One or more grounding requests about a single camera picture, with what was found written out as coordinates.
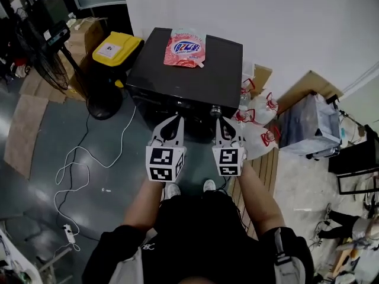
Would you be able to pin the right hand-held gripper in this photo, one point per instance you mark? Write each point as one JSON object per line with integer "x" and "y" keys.
{"x": 228, "y": 158}

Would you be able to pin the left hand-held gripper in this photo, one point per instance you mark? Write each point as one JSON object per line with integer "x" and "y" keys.
{"x": 161, "y": 164}

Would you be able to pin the shiny metal part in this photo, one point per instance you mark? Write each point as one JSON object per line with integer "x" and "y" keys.
{"x": 215, "y": 110}

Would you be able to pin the black washing machine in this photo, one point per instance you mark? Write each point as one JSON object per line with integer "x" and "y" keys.
{"x": 192, "y": 81}

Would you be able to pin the person's right forearm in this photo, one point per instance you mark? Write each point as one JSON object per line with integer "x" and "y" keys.
{"x": 260, "y": 200}

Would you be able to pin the person's left forearm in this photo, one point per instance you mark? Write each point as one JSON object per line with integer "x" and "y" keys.
{"x": 145, "y": 203}

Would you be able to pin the wooden slat board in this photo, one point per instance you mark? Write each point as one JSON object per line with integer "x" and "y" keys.
{"x": 260, "y": 173}

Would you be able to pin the person's right white shoe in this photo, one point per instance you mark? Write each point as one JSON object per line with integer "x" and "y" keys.
{"x": 209, "y": 185}

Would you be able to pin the person's white shoe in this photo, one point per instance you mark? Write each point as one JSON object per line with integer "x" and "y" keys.
{"x": 209, "y": 185}
{"x": 173, "y": 189}

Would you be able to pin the person's left white shoe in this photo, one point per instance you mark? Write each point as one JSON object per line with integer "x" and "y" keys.
{"x": 173, "y": 189}

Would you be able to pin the small open cardboard box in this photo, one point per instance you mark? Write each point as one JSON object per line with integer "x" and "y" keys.
{"x": 263, "y": 75}

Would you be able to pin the black standing fan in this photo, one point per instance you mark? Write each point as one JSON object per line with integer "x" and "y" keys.
{"x": 105, "y": 102}

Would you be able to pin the pink detergent pouch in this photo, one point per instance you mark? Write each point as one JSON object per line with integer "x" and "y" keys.
{"x": 185, "y": 49}

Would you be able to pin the plastic covered bin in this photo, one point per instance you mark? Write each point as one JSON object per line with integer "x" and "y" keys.
{"x": 312, "y": 126}

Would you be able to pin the small white scrap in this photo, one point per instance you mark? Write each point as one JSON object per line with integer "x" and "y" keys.
{"x": 106, "y": 190}

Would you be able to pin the large brown cardboard panel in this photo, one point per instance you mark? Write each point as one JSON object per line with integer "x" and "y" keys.
{"x": 308, "y": 86}

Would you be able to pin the black bin with yellow lid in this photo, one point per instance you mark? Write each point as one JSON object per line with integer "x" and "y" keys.
{"x": 117, "y": 50}

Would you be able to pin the person's black clothing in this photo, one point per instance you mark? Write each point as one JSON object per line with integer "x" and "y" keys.
{"x": 201, "y": 235}

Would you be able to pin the large brown cardboard box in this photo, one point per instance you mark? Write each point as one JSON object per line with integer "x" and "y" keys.
{"x": 91, "y": 37}

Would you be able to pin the black cabinet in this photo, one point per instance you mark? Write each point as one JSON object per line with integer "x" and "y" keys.
{"x": 353, "y": 158}

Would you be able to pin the white power strip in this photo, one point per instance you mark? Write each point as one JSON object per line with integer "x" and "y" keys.
{"x": 70, "y": 233}

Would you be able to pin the flat cardboard floor sheet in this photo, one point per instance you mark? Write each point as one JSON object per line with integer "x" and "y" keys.
{"x": 25, "y": 135}

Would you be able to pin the clothes rack with dark clothes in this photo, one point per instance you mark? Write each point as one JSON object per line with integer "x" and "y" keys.
{"x": 9, "y": 49}

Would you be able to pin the white table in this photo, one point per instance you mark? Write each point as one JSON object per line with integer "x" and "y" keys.
{"x": 12, "y": 259}

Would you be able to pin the grey metal frame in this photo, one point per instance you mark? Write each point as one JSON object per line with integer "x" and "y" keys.
{"x": 50, "y": 260}

